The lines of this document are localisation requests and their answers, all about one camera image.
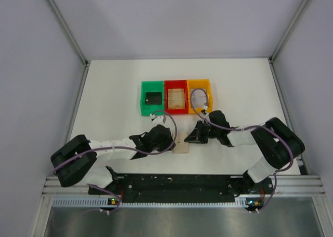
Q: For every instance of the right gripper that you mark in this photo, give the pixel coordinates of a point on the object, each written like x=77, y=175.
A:
x=199, y=132

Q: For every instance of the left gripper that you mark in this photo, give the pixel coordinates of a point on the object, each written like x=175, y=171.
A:
x=168, y=139

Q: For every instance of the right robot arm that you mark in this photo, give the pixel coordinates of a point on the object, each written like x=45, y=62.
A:
x=278, y=144

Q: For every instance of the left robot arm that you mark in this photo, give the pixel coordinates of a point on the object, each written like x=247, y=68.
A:
x=83, y=161

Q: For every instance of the silver cards stack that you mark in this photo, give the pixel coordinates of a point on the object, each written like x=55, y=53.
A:
x=199, y=98

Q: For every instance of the black cards stack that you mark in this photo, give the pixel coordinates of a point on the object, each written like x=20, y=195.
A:
x=153, y=98

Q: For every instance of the green plastic bin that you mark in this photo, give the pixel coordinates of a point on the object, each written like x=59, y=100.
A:
x=151, y=86

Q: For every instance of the yellow plastic bin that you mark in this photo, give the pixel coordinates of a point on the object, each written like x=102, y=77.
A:
x=199, y=84

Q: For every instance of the red plastic bin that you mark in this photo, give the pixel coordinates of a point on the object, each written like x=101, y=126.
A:
x=175, y=84

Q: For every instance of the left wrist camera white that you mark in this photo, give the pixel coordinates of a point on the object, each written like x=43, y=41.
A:
x=160, y=119

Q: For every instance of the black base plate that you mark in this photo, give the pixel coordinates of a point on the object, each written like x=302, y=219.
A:
x=186, y=188

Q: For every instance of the grey slotted cable duct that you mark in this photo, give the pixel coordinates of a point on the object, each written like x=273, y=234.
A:
x=110, y=202

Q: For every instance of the left aluminium frame post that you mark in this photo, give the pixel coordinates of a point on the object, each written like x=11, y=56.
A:
x=66, y=31

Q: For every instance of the aluminium frame post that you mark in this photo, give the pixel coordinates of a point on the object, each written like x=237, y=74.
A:
x=66, y=31
x=301, y=9

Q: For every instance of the right aluminium frame post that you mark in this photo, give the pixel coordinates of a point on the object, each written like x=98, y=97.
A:
x=301, y=9

